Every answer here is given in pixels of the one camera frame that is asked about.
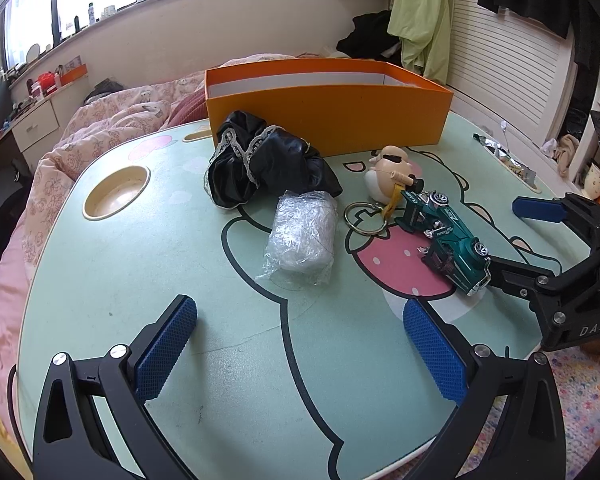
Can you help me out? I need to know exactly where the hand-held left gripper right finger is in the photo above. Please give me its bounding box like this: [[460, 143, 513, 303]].
[[402, 299, 567, 480]]

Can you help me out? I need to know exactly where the white drawer cabinet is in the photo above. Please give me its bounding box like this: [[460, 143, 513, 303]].
[[10, 80, 96, 153]]

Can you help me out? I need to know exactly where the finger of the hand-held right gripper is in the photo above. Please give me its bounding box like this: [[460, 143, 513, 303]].
[[487, 255, 566, 311], [512, 192, 600, 251]]

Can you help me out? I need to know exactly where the silver foil wrapper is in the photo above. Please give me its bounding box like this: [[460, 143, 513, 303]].
[[472, 132, 538, 183]]

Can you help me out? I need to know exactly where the grey patterned pouch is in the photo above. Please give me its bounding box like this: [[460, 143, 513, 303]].
[[87, 79, 123, 103]]

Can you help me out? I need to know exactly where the orange cardboard box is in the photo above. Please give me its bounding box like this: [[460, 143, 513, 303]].
[[204, 57, 453, 158]]

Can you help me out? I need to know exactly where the black clothes pile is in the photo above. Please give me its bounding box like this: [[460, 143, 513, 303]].
[[336, 10, 403, 63]]

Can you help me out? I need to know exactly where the cartoon print desktop table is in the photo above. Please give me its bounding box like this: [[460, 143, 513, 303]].
[[16, 110, 561, 480]]

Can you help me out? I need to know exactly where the pig figure keychain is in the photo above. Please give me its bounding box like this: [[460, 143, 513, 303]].
[[343, 145, 425, 236]]

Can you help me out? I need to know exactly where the clear plastic bundle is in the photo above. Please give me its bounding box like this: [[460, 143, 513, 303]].
[[254, 190, 339, 286]]

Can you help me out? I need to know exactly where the colourful knit sweater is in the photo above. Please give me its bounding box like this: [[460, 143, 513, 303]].
[[545, 345, 600, 480]]

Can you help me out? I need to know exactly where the pink bed sheet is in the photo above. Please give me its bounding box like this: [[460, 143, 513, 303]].
[[0, 230, 31, 480]]

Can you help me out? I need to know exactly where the white patterned mug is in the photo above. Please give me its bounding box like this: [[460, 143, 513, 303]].
[[582, 164, 600, 200]]

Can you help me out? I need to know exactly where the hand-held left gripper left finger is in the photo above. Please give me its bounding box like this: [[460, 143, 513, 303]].
[[32, 294, 199, 480]]

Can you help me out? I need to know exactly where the black lace-trimmed cloth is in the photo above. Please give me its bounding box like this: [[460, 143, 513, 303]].
[[203, 110, 343, 209]]

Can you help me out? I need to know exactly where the black monitor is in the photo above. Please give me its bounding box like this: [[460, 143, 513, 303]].
[[0, 77, 13, 128]]

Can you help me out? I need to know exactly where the light green hanging garment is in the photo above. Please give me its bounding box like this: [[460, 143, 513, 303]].
[[387, 0, 453, 85]]

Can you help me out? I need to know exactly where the small orange box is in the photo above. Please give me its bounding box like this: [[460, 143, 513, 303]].
[[60, 63, 88, 86]]

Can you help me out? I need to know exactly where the white slatted closet door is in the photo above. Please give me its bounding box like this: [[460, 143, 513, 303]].
[[445, 0, 578, 141]]

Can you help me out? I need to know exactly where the green toy car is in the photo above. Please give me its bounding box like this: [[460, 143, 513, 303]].
[[395, 189, 492, 297]]

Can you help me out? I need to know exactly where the pink floral quilt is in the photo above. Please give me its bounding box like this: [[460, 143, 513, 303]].
[[19, 52, 301, 266]]

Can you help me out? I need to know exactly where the beige plush toy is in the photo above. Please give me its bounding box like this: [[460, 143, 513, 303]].
[[552, 135, 581, 178]]

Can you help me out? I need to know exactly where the red pillow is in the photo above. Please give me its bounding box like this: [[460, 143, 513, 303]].
[[166, 90, 211, 128]]

